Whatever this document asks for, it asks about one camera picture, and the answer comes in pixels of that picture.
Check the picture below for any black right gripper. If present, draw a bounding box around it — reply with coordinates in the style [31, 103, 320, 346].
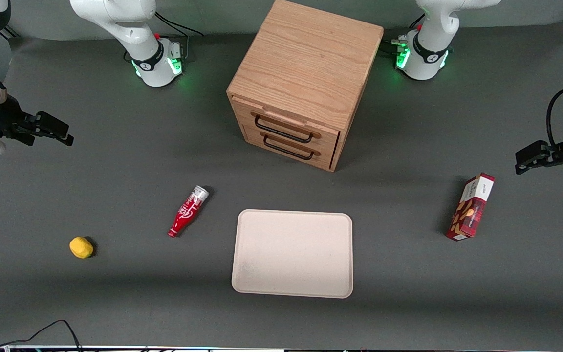
[0, 93, 74, 147]

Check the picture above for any wooden drawer cabinet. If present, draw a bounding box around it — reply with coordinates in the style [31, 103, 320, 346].
[226, 0, 385, 173]

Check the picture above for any red plaid cookie box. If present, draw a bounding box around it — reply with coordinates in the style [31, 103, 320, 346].
[446, 173, 496, 242]

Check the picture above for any yellow lemon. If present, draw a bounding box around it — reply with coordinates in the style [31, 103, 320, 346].
[69, 237, 94, 259]

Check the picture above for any red ketchup bottle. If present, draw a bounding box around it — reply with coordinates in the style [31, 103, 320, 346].
[167, 185, 210, 239]

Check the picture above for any beige plastic tray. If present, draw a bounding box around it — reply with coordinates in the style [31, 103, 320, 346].
[231, 209, 354, 299]

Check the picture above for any black right arm base cable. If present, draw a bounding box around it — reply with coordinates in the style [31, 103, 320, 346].
[153, 11, 205, 62]

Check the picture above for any black arm base cable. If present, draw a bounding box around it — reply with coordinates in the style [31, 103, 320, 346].
[153, 11, 205, 62]
[383, 14, 426, 54]

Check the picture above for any black left arm base cable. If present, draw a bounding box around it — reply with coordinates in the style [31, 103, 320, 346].
[383, 14, 426, 54]

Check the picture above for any black floor cable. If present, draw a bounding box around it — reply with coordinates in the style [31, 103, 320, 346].
[0, 309, 83, 352]

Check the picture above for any wooden drawer with black handle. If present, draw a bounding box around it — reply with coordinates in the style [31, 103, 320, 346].
[232, 96, 341, 153]
[242, 125, 337, 172]

